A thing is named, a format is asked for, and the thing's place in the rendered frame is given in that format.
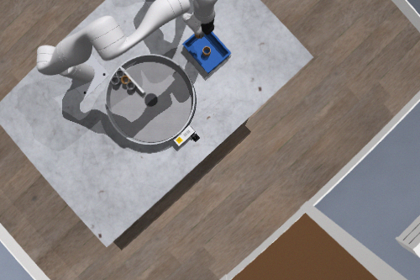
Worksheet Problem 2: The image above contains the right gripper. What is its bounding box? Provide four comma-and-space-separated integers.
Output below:
182, 10, 215, 39

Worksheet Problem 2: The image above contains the blue open-top crate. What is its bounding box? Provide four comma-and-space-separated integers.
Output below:
183, 32, 231, 74

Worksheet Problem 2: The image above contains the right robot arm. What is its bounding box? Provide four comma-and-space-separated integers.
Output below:
37, 0, 217, 83

